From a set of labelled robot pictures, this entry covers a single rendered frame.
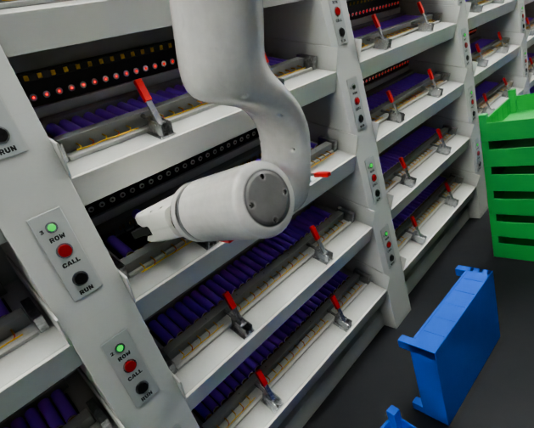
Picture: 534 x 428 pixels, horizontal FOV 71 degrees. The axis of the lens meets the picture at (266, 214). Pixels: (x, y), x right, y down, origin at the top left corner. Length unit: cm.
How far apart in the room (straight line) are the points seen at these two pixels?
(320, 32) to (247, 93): 55
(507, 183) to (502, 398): 62
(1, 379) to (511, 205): 129
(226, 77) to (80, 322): 38
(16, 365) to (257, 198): 38
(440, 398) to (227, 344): 45
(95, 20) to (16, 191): 25
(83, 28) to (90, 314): 38
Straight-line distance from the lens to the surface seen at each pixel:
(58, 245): 55
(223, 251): 67
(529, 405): 103
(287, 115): 43
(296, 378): 92
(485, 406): 101
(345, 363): 109
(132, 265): 64
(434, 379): 89
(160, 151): 60
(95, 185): 57
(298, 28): 95
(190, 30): 38
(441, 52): 156
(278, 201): 40
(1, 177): 53
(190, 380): 72
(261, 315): 78
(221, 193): 39
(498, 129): 128
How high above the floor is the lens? 78
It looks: 20 degrees down
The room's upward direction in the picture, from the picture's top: 19 degrees counter-clockwise
